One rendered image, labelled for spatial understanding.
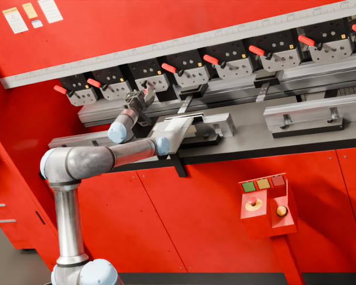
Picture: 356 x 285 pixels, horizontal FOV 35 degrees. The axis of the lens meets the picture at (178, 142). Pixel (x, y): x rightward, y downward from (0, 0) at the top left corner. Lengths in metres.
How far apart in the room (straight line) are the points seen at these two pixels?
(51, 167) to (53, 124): 1.22
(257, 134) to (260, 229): 0.46
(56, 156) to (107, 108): 1.14
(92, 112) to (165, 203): 0.71
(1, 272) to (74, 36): 2.14
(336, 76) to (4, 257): 2.77
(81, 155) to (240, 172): 0.86
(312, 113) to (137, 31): 0.81
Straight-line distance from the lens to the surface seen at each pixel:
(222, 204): 2.71
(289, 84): 2.68
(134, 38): 2.46
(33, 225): 3.27
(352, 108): 2.40
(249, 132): 2.57
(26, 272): 4.08
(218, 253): 2.98
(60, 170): 2.01
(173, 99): 2.59
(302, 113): 2.44
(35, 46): 2.74
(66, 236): 2.07
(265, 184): 2.34
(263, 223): 2.27
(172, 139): 2.50
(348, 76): 2.62
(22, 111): 3.07
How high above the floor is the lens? 2.19
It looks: 29 degrees down
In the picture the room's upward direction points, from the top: 24 degrees counter-clockwise
